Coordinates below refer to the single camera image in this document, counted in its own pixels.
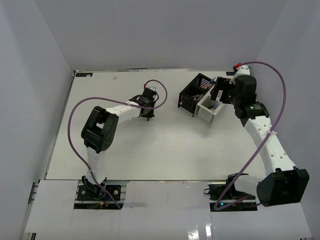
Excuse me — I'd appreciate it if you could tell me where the mauve pen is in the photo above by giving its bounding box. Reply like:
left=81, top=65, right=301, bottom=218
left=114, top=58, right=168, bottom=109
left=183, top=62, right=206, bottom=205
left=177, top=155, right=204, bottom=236
left=189, top=94, right=200, bottom=100

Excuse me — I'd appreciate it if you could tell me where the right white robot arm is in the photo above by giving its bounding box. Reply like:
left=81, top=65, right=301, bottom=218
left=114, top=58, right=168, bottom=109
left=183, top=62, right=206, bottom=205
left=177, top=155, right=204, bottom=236
left=210, top=75, right=310, bottom=207

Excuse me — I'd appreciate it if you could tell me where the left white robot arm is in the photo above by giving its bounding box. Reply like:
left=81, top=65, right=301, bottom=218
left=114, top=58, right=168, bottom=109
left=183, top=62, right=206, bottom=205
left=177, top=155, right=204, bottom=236
left=81, top=87, right=159, bottom=200

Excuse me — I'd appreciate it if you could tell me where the right blue table label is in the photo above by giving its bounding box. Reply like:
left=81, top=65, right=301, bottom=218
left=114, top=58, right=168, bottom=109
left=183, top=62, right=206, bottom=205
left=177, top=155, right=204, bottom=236
left=226, top=71, right=236, bottom=76

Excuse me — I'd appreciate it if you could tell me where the blue table label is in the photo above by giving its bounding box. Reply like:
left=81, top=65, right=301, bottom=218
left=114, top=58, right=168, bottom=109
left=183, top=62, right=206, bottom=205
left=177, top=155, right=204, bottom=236
left=226, top=71, right=236, bottom=76
left=75, top=72, right=93, bottom=78

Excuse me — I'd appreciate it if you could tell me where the white slotted container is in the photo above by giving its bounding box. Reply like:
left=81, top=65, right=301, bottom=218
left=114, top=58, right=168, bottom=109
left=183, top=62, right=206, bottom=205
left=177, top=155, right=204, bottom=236
left=194, top=87, right=227, bottom=127

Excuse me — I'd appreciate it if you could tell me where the black slotted container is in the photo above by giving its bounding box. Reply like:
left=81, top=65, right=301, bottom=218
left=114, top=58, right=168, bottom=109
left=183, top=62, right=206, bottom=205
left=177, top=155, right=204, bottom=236
left=177, top=73, right=216, bottom=116

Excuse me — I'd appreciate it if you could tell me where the left blue table label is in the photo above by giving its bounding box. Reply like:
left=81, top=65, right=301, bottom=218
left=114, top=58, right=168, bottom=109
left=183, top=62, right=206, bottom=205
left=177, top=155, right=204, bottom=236
left=75, top=72, right=93, bottom=78

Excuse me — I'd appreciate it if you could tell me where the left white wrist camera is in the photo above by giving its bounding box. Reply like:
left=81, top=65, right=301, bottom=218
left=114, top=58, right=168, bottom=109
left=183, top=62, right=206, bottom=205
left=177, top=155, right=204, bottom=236
left=147, top=86, right=157, bottom=92

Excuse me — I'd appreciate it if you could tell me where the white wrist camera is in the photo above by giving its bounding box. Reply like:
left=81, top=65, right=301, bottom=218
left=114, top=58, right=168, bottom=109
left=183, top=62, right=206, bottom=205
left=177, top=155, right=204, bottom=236
left=147, top=86, right=157, bottom=92
left=229, top=63, right=251, bottom=85

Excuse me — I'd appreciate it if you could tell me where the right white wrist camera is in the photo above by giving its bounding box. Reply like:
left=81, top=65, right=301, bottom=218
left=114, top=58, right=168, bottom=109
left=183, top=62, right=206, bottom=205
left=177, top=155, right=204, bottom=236
left=229, top=63, right=251, bottom=85

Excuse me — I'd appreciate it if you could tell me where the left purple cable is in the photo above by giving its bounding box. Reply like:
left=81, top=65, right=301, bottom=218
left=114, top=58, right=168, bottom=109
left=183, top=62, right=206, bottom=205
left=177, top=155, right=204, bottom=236
left=68, top=79, right=168, bottom=210

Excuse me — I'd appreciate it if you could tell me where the purple cable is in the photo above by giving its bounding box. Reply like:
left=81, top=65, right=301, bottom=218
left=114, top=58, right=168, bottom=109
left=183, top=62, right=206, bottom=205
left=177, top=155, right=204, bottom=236
left=68, top=79, right=168, bottom=210
left=214, top=61, right=287, bottom=211

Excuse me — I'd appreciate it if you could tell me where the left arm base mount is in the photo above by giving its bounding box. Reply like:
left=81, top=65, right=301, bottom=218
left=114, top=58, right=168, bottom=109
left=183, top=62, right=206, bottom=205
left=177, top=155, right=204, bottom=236
left=73, top=176, right=127, bottom=210

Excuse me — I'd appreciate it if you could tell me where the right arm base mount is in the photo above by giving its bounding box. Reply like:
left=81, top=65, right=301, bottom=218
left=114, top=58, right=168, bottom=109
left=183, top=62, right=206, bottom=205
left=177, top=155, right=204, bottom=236
left=203, top=173, right=258, bottom=213

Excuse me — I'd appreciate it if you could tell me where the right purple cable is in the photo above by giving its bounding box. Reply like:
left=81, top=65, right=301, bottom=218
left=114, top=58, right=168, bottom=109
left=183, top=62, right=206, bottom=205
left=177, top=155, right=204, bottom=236
left=214, top=61, right=287, bottom=211

